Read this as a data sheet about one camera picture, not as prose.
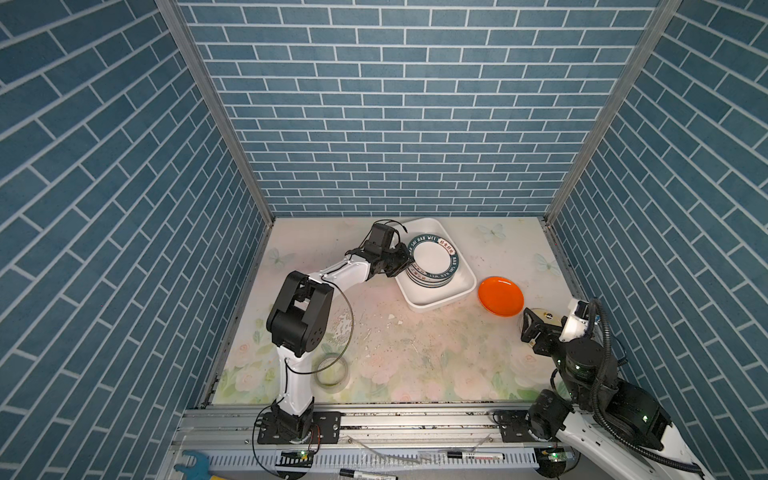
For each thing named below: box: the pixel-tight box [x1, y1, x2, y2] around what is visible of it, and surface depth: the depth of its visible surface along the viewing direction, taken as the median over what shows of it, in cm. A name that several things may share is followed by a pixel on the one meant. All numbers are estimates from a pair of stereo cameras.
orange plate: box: [478, 276, 524, 317], surface depth 101 cm
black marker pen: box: [339, 468, 398, 480], surface depth 68 cm
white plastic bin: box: [395, 217, 477, 312], surface depth 101 cm
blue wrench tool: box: [174, 450, 212, 480], surface depth 69 cm
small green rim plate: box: [409, 234, 459, 279], surface depth 101 cm
